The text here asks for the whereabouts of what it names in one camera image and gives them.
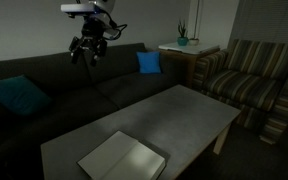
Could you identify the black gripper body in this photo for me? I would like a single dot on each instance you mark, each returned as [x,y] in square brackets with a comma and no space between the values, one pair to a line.
[92,30]

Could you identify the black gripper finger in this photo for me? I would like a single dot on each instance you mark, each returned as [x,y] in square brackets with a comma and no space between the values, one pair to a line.
[75,50]
[98,51]

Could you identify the large white-paged book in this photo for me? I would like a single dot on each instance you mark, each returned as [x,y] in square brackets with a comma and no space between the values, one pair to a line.
[124,160]

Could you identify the dark fabric sofa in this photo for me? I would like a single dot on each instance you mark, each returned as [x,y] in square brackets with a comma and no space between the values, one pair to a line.
[84,96]

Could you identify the bright blue cushion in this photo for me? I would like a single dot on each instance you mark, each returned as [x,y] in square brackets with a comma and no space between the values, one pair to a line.
[148,62]

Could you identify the teal cushion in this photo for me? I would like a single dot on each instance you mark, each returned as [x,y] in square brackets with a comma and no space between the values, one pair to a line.
[17,95]

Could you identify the plant in teal pot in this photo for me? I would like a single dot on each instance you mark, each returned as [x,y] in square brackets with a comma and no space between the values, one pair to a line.
[182,40]

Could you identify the wooden side table white top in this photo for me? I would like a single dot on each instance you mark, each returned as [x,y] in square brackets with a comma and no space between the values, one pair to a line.
[190,49]

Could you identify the small white plant pot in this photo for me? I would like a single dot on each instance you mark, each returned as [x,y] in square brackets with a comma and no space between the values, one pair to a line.
[193,42]

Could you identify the wooden coffee table leg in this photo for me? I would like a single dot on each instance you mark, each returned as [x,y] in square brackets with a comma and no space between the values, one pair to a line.
[221,140]

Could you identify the striped armchair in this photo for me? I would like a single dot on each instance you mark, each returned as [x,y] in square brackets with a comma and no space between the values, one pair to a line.
[250,83]

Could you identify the window blinds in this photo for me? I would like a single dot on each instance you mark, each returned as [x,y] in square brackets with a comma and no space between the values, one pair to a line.
[270,20]

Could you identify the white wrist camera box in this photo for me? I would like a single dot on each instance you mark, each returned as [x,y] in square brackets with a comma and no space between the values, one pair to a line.
[79,8]

